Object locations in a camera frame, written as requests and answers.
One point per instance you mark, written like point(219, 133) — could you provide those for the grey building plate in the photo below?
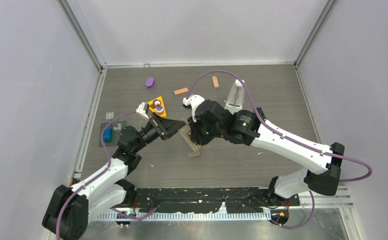
point(117, 127)

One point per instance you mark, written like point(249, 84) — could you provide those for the yellow triangular toy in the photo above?
point(157, 106)

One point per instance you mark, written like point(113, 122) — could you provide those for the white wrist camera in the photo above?
point(191, 103)
point(143, 110)

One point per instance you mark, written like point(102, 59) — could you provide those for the beige remote battery cover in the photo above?
point(194, 154)

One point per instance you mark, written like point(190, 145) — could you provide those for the small clear grey tile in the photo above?
point(109, 116)

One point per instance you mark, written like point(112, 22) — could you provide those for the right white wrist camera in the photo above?
point(191, 103)

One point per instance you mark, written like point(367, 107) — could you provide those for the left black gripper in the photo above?
point(166, 127)

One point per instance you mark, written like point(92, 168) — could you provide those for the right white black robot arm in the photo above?
point(320, 173)

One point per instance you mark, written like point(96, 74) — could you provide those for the blue building brick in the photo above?
point(107, 136)

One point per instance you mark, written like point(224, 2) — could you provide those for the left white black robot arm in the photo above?
point(72, 208)

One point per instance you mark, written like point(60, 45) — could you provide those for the white printed card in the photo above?
point(185, 131)

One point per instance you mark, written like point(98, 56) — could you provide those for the upright orange wooden block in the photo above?
point(215, 82)

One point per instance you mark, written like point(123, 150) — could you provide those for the purple plastic cap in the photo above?
point(150, 83)

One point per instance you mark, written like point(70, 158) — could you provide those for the black remote control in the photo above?
point(261, 113)

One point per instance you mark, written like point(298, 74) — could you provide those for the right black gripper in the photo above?
point(196, 135)

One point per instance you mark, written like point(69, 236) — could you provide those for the white metronome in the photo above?
point(235, 98)

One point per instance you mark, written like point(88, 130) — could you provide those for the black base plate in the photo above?
point(205, 200)

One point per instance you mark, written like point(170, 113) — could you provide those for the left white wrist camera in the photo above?
point(143, 110)

